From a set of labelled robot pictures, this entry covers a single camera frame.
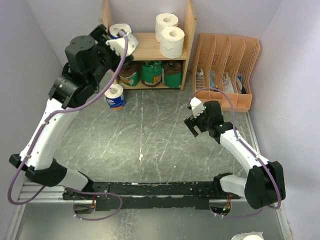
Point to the orange plastic file organizer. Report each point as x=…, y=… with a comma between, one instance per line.
x=222, y=68

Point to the white toilet roll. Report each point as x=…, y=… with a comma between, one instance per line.
x=164, y=20
x=171, y=42

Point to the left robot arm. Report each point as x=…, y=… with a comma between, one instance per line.
x=66, y=99

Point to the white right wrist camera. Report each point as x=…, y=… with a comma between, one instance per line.
x=197, y=107

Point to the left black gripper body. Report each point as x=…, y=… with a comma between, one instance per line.
x=110, y=58

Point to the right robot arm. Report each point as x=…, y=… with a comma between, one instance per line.
x=264, y=184

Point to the blue roll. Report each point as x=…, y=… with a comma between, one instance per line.
x=116, y=28
x=114, y=96

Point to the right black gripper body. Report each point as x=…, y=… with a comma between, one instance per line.
x=204, y=122

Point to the green brown roll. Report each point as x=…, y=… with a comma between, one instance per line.
x=129, y=74
x=172, y=73
x=151, y=73

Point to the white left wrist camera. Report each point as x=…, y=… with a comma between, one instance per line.
x=118, y=44

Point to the white roll bottom edge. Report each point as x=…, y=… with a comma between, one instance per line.
x=248, y=236

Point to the black mounting base plate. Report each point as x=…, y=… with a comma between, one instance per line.
x=164, y=195

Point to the wooden two-tier shelf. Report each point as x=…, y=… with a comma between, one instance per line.
x=149, y=48

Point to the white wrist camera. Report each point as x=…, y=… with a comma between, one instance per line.
x=197, y=107
x=118, y=44

